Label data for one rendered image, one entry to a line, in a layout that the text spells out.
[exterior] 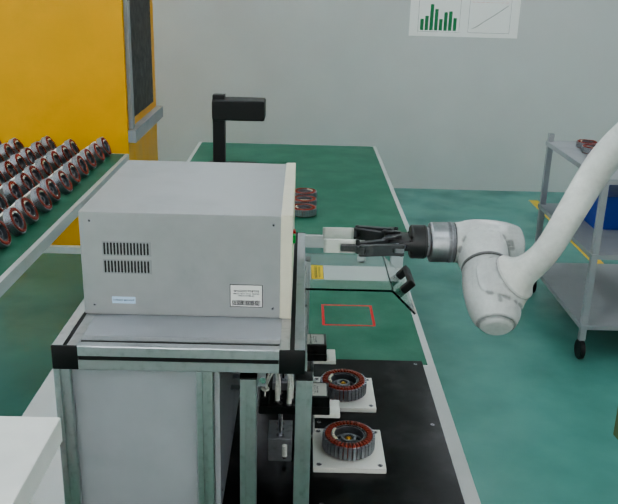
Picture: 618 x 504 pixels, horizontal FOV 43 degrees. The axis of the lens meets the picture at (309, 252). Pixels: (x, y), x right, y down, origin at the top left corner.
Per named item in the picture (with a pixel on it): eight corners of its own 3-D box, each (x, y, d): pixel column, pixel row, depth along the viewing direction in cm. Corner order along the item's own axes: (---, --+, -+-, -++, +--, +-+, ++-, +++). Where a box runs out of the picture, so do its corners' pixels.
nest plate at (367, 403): (371, 382, 200) (371, 377, 199) (376, 412, 186) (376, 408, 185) (311, 380, 200) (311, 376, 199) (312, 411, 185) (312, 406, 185)
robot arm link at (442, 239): (447, 254, 182) (421, 254, 182) (450, 216, 179) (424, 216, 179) (454, 268, 173) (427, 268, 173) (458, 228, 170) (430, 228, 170)
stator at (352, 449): (372, 433, 175) (373, 419, 174) (376, 463, 164) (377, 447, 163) (321, 432, 175) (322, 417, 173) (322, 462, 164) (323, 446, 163)
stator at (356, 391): (367, 382, 197) (368, 369, 196) (364, 405, 186) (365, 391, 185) (322, 378, 198) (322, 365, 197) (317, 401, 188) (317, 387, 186)
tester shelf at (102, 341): (304, 249, 203) (305, 232, 202) (304, 374, 139) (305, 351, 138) (132, 245, 203) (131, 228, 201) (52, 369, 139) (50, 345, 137)
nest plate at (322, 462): (379, 434, 177) (380, 429, 177) (386, 474, 163) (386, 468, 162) (312, 432, 177) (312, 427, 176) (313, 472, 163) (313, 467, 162)
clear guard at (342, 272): (403, 277, 204) (405, 255, 202) (415, 314, 182) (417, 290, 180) (276, 274, 204) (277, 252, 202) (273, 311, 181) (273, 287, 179)
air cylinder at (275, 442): (292, 441, 173) (292, 419, 171) (291, 461, 166) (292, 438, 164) (269, 441, 173) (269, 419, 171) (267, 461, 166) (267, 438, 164)
